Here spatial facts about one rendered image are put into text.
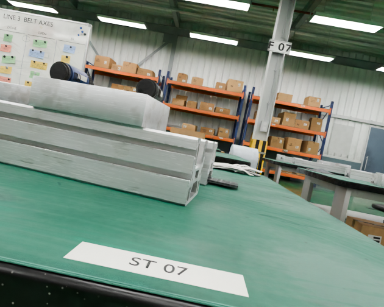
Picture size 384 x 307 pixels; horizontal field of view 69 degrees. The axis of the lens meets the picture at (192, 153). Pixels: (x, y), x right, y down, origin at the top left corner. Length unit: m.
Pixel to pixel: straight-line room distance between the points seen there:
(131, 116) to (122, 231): 0.16
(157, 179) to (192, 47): 11.21
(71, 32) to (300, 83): 9.32
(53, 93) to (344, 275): 0.37
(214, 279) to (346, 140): 12.00
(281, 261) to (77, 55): 3.60
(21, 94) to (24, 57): 3.35
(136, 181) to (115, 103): 0.10
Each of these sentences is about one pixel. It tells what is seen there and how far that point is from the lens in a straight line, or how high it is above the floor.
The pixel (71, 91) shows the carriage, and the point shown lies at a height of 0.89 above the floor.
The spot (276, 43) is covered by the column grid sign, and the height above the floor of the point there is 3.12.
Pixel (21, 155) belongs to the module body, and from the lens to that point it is 0.44.
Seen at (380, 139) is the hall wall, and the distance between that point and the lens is 12.69.
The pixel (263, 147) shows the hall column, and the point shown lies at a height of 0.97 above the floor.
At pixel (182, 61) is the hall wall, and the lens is 11.38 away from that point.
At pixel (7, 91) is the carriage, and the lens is 0.72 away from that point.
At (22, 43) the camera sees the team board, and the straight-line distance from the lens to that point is 4.09.
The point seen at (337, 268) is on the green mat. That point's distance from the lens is 0.28.
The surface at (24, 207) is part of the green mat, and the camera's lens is 0.28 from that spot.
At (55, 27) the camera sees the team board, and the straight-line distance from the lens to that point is 3.95.
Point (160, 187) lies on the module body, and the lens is 0.35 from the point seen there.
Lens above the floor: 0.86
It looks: 3 degrees down
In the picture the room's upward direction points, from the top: 11 degrees clockwise
